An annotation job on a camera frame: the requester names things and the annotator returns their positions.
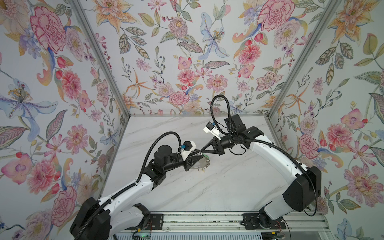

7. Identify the metal keyring disc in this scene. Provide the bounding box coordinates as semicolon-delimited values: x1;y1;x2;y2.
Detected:
201;158;211;170

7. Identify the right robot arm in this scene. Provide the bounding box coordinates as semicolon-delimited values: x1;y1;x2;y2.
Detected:
204;115;322;228

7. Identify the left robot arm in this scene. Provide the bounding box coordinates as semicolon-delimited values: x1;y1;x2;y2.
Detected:
70;142;205;240

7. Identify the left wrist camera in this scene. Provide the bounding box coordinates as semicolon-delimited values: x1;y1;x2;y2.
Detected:
181;141;196;161

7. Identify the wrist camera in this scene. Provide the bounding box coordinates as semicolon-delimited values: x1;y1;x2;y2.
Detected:
181;141;196;161
203;122;221;140

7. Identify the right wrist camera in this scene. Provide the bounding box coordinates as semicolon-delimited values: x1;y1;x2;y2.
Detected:
203;122;221;140

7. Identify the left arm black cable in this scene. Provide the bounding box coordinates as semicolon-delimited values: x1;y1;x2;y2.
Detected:
136;131;183;184

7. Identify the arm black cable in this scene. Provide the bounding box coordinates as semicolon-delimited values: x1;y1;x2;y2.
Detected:
136;131;183;184
209;94;233;136

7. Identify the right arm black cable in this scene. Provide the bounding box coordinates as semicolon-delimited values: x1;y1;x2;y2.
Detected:
209;94;233;136

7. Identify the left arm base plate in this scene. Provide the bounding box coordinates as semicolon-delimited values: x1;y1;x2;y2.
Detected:
125;214;164;231

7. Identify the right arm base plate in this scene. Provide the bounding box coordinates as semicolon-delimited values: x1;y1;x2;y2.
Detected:
240;213;287;231

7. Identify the aluminium front rail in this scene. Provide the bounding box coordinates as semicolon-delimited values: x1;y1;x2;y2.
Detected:
107;212;334;240

